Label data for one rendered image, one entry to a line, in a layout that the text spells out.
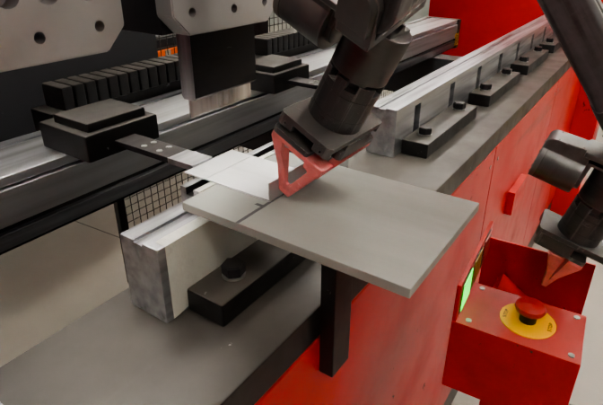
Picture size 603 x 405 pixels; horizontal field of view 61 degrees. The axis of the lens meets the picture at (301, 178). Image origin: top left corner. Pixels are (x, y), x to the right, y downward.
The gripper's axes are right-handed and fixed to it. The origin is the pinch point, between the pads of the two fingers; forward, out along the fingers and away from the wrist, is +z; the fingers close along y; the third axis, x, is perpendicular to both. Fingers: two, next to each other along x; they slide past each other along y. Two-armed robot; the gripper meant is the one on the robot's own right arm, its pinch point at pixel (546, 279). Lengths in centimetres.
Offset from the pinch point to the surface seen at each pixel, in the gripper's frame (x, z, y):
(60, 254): -37, 126, 158
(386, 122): -13.7, -6.3, 35.1
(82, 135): 33, -7, 61
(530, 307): 10.8, -1.6, 1.6
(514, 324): 11.7, 1.5, 2.2
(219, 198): 35, -11, 37
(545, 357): 15.1, 1.2, -2.3
